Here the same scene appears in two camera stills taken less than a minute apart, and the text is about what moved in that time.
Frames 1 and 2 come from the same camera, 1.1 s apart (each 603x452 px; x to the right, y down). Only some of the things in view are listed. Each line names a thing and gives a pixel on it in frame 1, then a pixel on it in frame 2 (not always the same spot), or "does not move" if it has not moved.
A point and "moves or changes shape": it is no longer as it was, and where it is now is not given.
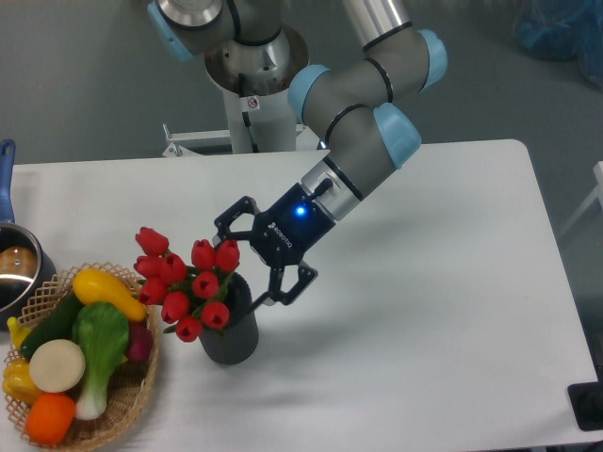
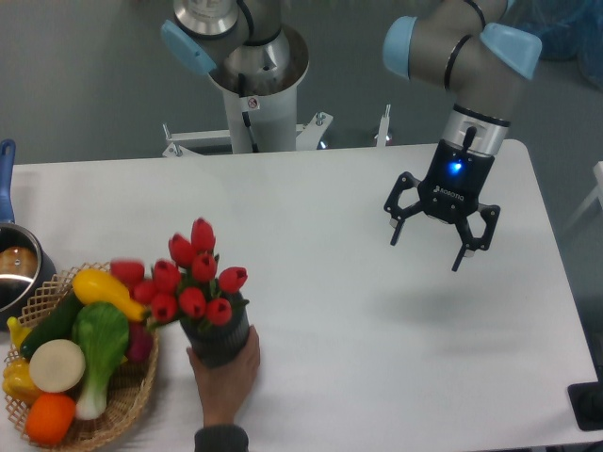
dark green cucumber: [57, 326] does not move
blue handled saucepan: [26, 266] does not move
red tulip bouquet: [192, 297] moves or changes shape
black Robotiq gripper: [281, 234] to [449, 190]
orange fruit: [49, 417] does not move
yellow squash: [91, 286] does not move
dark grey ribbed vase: [236, 342] moves or changes shape
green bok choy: [101, 331] does not move
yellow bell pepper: [17, 382] does not move
